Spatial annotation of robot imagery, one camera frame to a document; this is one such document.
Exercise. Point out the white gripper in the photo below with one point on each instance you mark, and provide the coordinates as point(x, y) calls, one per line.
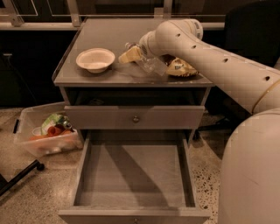
point(143, 44)

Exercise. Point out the clear plastic water bottle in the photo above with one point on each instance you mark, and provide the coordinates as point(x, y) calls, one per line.
point(149, 65)

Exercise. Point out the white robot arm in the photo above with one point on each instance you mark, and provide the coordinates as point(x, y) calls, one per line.
point(249, 174)

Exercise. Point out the grey drawer cabinet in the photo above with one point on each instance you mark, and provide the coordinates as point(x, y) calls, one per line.
point(123, 85)

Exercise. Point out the closed grey drawer with knob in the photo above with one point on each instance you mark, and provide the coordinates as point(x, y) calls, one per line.
point(135, 117)

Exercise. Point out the open grey drawer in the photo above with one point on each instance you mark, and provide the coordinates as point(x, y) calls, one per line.
point(134, 177)

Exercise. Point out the white paper bowl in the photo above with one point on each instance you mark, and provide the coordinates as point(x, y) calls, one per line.
point(95, 60)

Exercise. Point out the yellow chip bag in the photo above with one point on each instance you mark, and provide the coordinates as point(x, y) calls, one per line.
point(180, 68)

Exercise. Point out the green packet in bin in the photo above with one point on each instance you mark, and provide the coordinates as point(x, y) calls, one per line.
point(53, 120)

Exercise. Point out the orange items in bin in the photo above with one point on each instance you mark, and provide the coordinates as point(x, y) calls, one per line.
point(53, 131)

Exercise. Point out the black office chair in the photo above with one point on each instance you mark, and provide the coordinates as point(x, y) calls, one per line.
point(251, 30)

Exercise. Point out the clear plastic storage bin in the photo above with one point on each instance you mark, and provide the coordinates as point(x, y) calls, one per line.
point(30, 122)

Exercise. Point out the black chair leg with caster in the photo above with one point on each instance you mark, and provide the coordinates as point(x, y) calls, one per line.
point(7, 185)

